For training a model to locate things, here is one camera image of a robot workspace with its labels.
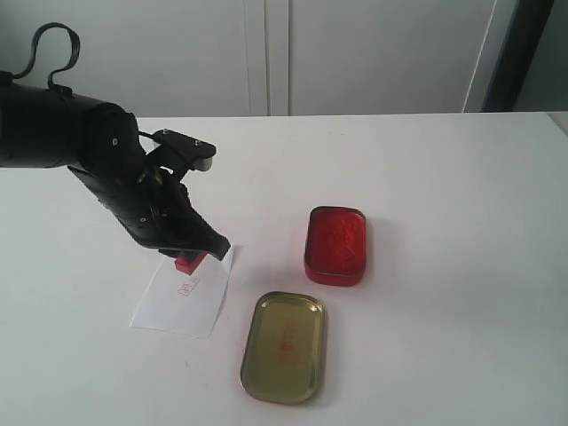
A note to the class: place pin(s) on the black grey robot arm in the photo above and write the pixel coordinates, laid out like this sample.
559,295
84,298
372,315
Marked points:
99,142

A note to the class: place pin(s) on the gold tin lid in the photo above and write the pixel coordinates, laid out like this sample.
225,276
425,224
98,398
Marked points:
284,357

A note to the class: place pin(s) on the white paper sheet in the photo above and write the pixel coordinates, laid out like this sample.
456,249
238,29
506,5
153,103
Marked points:
185,304

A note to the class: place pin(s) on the red ink pad tin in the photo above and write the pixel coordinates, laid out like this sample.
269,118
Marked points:
335,252

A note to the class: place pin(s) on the red stamp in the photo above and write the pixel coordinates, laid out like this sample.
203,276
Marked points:
188,262

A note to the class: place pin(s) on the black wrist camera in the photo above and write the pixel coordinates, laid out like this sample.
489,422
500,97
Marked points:
178,153

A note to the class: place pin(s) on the dark vertical post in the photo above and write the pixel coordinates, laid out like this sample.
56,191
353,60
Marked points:
520,43

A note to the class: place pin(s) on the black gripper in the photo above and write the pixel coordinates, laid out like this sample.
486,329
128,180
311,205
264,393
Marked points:
157,214

